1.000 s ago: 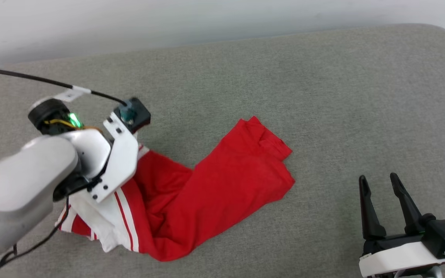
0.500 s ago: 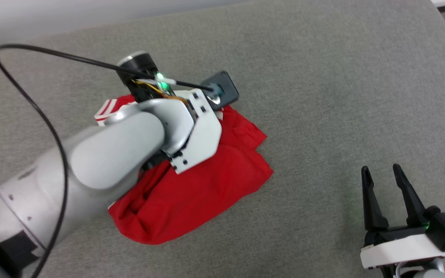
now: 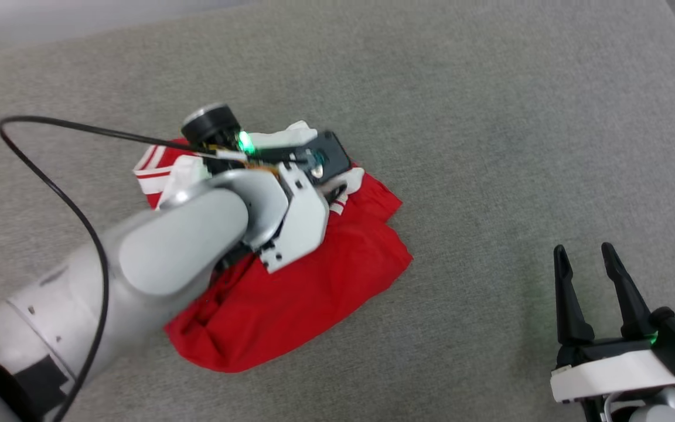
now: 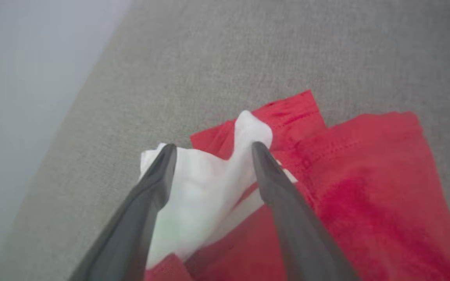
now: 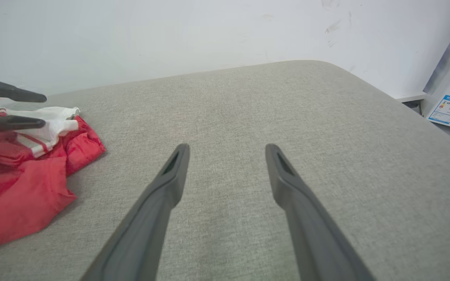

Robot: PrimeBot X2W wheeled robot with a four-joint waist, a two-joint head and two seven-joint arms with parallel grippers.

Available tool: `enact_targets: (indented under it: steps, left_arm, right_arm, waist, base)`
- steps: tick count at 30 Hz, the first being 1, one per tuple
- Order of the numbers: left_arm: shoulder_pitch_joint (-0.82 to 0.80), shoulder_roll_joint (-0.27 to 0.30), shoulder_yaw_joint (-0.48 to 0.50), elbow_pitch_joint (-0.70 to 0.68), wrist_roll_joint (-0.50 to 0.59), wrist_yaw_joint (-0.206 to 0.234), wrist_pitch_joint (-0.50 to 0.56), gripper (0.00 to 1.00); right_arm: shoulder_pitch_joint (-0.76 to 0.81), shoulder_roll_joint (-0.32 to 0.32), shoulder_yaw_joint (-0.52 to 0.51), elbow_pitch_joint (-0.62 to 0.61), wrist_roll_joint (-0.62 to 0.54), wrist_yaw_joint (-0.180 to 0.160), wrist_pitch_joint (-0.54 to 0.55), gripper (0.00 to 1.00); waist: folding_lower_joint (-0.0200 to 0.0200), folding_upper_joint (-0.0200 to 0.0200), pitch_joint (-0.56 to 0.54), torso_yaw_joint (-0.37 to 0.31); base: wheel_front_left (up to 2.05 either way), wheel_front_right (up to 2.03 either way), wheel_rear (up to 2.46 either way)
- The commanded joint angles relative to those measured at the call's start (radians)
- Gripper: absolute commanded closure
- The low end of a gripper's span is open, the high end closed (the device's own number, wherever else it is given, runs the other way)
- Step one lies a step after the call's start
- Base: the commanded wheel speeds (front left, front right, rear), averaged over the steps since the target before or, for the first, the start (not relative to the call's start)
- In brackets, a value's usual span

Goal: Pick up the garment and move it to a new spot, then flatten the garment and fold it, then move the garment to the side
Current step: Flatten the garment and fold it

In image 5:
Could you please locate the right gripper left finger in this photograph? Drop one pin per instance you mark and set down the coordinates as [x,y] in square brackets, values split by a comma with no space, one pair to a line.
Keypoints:
[147,226]

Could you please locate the red and white shirt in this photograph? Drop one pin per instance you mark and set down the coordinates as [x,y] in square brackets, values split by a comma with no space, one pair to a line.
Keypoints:
[22,195]

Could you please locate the blue energy label sticker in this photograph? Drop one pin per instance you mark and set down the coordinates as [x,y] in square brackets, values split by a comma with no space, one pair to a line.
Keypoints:
[448,110]

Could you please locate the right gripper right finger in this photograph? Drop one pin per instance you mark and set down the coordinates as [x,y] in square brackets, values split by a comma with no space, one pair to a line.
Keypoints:
[311,230]

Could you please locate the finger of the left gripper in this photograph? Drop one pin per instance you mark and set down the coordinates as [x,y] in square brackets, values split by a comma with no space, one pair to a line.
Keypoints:
[6,124]
[2,91]

